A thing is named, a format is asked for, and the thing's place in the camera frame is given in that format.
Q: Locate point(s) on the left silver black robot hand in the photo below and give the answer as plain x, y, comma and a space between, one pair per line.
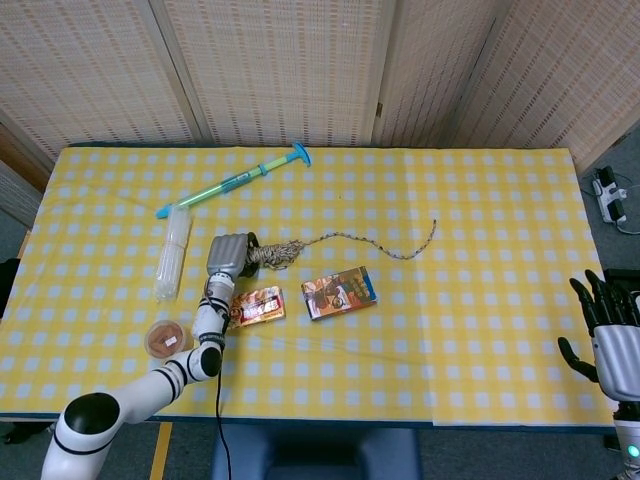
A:
227, 255

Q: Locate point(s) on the red yellow curry box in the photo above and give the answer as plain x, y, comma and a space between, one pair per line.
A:
260, 307

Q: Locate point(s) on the yellow floor tape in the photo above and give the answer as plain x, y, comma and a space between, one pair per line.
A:
161, 450

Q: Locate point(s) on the green blue plastic hand pump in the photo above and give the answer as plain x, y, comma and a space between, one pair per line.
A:
220, 187

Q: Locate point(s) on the white power strip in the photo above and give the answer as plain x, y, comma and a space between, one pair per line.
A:
607, 197

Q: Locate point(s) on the yellow white checkered tablecloth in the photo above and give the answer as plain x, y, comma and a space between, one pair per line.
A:
400, 350

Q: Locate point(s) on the orange blue cardboard box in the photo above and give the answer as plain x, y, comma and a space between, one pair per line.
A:
340, 295

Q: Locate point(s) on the black object beside table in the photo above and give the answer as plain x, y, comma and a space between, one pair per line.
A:
7, 290

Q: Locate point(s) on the black box on floor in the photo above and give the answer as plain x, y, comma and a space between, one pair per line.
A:
612, 274

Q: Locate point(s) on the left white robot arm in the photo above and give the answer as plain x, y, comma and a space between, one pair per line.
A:
150, 380

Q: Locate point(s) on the blue chair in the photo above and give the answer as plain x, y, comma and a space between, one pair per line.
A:
320, 455

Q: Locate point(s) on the woven folding screen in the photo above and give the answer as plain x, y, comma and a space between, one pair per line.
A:
300, 60

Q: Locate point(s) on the round brown snack container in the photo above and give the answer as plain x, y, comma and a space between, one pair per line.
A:
165, 340

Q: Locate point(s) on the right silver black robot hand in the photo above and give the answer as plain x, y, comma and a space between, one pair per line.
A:
615, 355

